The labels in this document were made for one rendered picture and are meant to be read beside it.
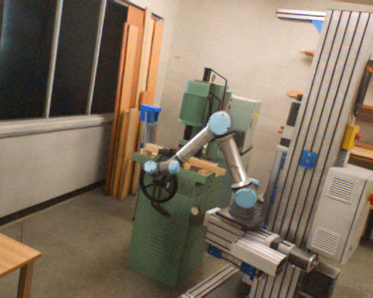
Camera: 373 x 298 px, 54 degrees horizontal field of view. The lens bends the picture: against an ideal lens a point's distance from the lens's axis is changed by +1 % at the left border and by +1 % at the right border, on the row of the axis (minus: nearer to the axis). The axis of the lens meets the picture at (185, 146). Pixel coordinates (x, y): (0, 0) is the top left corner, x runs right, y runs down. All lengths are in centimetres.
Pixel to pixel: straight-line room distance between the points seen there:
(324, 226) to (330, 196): 17
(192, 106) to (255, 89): 244
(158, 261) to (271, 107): 278
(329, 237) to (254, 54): 328
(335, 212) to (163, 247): 129
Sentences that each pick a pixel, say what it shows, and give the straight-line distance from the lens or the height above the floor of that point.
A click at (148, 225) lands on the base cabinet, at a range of 280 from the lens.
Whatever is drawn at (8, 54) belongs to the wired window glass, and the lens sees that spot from 312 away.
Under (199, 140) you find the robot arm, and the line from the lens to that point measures 208.
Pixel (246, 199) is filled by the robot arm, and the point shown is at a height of 98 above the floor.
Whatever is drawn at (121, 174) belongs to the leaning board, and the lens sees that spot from 419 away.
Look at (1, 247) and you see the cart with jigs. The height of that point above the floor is 53.
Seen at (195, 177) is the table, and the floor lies 87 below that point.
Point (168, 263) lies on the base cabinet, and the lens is 283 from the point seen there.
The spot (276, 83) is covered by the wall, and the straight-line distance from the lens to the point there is 490.
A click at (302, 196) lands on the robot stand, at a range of 217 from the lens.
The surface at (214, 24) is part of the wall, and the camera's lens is 516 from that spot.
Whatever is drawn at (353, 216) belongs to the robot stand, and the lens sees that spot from 207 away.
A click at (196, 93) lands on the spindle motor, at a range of 257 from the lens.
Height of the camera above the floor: 158
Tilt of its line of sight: 12 degrees down
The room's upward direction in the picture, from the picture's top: 12 degrees clockwise
